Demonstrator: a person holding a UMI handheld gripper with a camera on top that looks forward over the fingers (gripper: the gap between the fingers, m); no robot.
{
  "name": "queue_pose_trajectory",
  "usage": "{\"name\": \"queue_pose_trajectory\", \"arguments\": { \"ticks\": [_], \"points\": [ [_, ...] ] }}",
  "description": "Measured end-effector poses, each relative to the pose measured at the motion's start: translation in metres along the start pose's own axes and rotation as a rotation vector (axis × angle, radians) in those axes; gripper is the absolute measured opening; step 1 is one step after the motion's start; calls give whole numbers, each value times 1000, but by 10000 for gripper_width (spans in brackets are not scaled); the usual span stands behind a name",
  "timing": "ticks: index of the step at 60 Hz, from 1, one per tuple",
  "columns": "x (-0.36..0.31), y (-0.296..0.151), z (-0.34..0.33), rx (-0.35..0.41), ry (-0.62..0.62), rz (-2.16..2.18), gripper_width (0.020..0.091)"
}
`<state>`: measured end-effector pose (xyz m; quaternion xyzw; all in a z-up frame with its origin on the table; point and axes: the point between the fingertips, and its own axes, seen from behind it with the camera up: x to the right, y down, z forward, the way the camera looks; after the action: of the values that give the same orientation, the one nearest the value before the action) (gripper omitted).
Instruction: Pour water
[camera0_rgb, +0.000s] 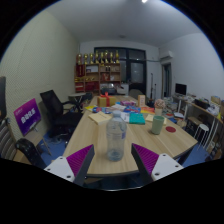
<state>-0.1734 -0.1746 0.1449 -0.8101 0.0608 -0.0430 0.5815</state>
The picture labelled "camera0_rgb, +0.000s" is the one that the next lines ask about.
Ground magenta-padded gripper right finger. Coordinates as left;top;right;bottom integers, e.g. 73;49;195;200
130;143;184;186

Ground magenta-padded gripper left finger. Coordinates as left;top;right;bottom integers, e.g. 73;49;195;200
44;144;96;187

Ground clear plastic water bottle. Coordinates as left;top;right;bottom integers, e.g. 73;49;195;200
105;109;128;162

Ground flat round red coaster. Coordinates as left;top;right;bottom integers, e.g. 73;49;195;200
165;125;177;134

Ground black bag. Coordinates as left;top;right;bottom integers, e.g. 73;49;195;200
14;138;48;169

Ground light green cup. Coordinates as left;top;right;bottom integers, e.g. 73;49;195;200
151;115;166;136

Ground flat beige book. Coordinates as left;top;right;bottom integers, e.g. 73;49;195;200
145;113;168;126

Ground black office chair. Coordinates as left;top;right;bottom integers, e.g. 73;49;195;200
39;89;84;138

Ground teal notebook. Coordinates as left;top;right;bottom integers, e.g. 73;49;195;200
128;112;147;126

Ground white round stool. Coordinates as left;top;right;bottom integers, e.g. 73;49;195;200
193;123;210;151

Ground orange yellow book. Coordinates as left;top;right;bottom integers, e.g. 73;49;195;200
139;106;156;115

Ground thick beige book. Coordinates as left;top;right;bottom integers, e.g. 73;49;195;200
87;110;113;126

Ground white booklet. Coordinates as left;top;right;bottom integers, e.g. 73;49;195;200
119;111;131;123

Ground striped grey chair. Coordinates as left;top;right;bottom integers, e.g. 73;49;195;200
0;119;18;161

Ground purple sign board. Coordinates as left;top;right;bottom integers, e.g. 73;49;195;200
13;97;42;137

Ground yellow paper sheet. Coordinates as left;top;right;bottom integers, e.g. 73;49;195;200
84;104;98;112

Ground long cluttered wooden desk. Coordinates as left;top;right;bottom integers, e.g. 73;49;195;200
171;94;224;158

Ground upright wooden card box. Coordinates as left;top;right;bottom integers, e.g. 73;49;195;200
137;94;147;108

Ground pink wrapped package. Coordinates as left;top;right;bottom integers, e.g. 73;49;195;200
120;100;137;108

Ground black box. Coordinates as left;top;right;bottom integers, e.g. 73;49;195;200
194;98;211;110

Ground small round table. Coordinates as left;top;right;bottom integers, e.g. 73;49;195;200
68;92;88;104

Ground white paper sheet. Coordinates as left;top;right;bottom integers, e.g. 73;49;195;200
111;103;126;112

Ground grey fabric chair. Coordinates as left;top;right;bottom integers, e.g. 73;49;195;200
129;88;148;101

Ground black computer monitor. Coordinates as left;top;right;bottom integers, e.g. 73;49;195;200
174;82;188;97

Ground yellow gift box red ribbon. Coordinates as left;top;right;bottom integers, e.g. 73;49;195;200
97;92;117;108

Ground black microphone stand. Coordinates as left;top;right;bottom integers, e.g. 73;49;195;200
148;72;158;100

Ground dark chair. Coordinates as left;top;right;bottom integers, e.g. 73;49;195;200
100;87;118;96

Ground dark case with tan trim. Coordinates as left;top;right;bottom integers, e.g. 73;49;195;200
0;75;8;124

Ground wooden shelf unit with trophies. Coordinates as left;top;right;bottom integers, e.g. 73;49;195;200
74;49;122;94

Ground white wall air conditioner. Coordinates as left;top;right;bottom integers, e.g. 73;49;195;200
158;49;174;62

